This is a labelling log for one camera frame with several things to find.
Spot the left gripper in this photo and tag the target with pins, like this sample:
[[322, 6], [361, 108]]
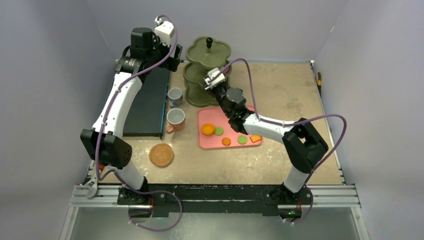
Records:
[[171, 63]]

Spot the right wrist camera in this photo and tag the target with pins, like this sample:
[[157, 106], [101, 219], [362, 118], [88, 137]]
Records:
[[213, 78]]

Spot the black base frame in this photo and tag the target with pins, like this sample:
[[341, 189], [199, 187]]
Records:
[[161, 199]]

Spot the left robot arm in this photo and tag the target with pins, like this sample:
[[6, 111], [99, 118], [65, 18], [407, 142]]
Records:
[[148, 49]]

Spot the square orange cracker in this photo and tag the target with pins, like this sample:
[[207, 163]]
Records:
[[256, 138]]

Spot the woven rattan coaster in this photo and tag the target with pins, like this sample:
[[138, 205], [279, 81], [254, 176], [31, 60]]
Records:
[[161, 155]]

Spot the pink mug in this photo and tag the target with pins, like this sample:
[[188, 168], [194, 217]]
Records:
[[176, 119]]

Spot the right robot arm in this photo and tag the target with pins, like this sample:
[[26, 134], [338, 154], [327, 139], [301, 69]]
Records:
[[303, 144]]

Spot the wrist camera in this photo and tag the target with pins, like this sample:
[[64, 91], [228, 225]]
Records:
[[213, 78], [164, 30]]

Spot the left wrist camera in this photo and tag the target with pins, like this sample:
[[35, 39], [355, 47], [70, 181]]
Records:
[[164, 30]]

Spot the green three-tier stand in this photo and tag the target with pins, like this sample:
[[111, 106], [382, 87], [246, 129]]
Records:
[[205, 54]]

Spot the yellow black tool right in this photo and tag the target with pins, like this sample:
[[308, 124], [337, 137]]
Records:
[[319, 79]]

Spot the orange egg tart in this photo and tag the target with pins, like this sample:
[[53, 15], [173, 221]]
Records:
[[207, 129]]

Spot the dark blue flat box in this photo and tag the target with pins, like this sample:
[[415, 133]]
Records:
[[146, 117]]

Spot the green macaron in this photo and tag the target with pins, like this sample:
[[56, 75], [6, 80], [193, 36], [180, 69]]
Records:
[[242, 139], [218, 131]]

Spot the grey mug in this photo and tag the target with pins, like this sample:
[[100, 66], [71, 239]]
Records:
[[175, 96]]

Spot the chocolate chip cookie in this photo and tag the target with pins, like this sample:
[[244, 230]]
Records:
[[226, 141]]

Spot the pink serving tray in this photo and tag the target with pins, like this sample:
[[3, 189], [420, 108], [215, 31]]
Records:
[[215, 116]]

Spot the silver wrench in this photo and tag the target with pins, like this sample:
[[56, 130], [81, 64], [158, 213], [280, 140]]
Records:
[[92, 187]]

